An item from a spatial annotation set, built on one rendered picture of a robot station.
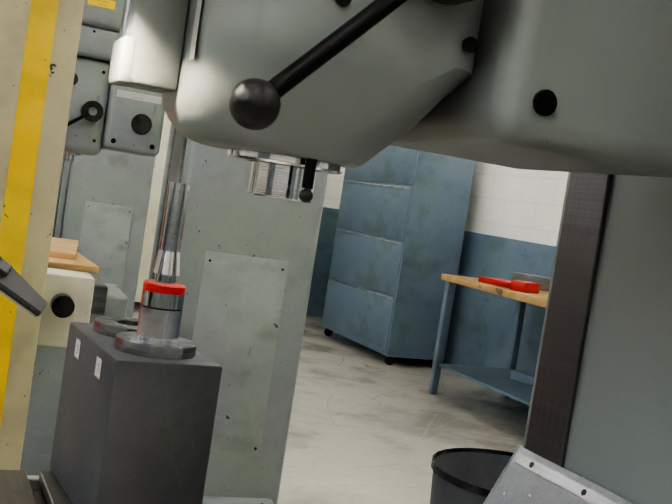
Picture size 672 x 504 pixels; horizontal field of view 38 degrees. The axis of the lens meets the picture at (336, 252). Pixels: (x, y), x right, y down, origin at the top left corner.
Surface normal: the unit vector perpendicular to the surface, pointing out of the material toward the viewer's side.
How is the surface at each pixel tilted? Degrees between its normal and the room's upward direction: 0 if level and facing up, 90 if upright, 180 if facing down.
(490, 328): 90
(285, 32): 107
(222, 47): 102
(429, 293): 90
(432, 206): 90
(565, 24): 90
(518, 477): 64
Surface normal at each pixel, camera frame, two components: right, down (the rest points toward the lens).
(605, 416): -0.90, -0.11
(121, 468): 0.46, 0.12
